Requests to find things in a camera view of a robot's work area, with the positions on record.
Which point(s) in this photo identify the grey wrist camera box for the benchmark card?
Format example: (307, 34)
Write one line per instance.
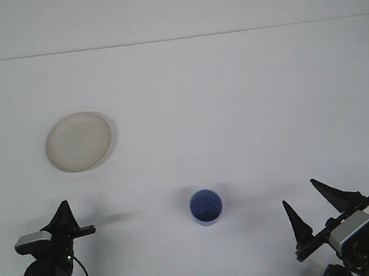
(351, 230)
(33, 241)

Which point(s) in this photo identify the pale blue cup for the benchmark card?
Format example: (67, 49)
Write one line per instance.
(206, 206)

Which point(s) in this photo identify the pale round plate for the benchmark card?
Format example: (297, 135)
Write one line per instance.
(78, 142)

